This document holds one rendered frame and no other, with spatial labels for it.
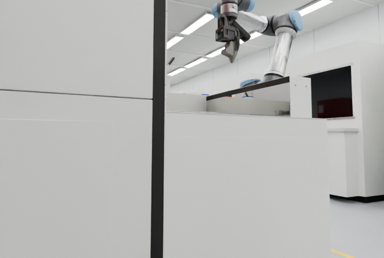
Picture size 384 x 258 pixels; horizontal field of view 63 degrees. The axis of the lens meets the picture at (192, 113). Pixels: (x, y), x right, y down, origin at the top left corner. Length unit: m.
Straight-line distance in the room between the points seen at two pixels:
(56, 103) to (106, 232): 0.21
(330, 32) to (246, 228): 5.35
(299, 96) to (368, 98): 3.44
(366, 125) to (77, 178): 4.10
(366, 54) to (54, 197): 4.34
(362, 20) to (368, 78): 1.42
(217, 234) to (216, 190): 0.11
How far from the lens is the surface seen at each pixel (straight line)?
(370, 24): 5.62
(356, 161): 4.39
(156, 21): 0.56
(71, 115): 0.50
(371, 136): 4.48
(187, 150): 0.77
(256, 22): 1.82
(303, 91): 1.10
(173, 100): 1.43
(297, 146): 0.98
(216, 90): 6.98
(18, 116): 0.50
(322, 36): 6.15
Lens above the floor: 0.75
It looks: 5 degrees up
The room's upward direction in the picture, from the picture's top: straight up
